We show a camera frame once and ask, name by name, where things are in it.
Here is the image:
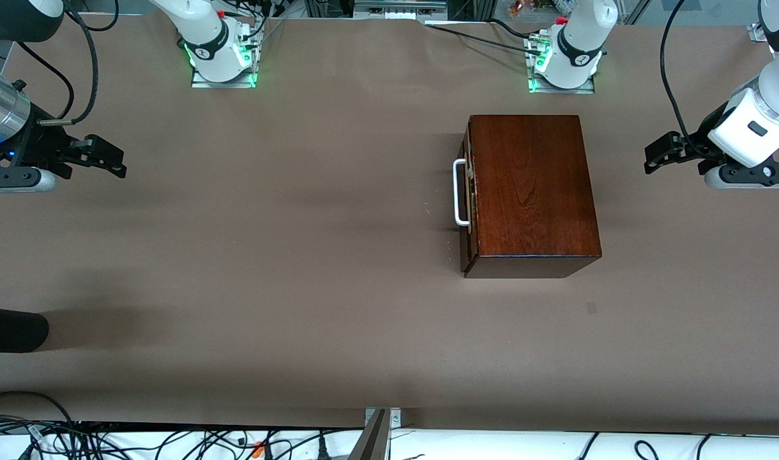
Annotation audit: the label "black looped cable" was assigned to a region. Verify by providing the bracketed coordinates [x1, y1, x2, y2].
[63, 0, 120, 33]

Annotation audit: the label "white power strip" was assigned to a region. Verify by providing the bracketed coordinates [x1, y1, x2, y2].
[354, 0, 448, 21]

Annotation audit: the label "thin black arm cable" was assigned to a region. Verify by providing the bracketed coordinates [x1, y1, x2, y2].
[16, 42, 76, 122]

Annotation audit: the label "wooden drawer with white handle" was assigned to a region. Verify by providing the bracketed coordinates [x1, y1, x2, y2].
[453, 121, 480, 275]

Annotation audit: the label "dark brown wooden cabinet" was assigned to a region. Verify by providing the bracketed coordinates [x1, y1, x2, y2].
[461, 115, 602, 279]

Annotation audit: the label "dark grey mounting bar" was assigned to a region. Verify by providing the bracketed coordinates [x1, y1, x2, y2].
[350, 409, 390, 460]

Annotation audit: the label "black ribbed cylinder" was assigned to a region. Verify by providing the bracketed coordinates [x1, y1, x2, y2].
[0, 307, 50, 353]

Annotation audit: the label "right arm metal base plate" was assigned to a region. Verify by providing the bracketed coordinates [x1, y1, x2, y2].
[192, 69, 257, 89]

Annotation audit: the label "tangled black cables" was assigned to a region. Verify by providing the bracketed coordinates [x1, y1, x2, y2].
[0, 418, 365, 460]

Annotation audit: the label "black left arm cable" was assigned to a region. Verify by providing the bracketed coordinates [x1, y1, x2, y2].
[660, 0, 716, 160]

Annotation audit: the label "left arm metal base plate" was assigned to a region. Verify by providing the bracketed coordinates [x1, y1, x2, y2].
[528, 77, 596, 95]

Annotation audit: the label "table cover sheet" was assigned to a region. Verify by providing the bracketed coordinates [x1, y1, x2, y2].
[0, 13, 779, 436]

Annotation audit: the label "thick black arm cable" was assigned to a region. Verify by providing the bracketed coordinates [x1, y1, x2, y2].
[37, 6, 101, 127]

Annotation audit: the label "small metal bracket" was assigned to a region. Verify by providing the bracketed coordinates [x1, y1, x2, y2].
[364, 408, 403, 427]

